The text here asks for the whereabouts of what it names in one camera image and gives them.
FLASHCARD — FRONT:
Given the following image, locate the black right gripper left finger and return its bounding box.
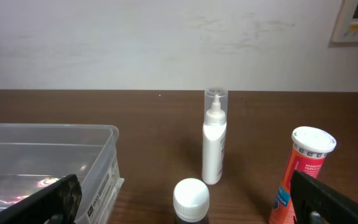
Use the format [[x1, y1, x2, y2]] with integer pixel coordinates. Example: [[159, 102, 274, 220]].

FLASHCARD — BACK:
[[0, 174, 82, 224]]

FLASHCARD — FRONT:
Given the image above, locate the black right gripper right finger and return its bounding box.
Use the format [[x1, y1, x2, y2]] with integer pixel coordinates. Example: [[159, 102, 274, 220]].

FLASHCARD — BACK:
[[290, 170, 358, 224]]

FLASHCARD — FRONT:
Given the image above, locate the orange vitamin tube white cap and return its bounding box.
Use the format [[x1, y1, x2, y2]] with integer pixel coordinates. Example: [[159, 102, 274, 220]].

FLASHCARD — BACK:
[[268, 126, 337, 224]]

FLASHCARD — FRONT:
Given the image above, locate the dark bottle white cap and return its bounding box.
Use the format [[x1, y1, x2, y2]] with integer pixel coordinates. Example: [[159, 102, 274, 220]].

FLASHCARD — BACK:
[[173, 178, 209, 224]]

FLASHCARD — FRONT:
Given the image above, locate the clear plastic container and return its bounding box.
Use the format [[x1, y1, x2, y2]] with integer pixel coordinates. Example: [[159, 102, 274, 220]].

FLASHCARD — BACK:
[[0, 124, 124, 224]]

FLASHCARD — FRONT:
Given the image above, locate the white wall control panel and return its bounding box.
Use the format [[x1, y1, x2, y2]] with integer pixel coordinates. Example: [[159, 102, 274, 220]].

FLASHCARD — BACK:
[[331, 0, 358, 43]]

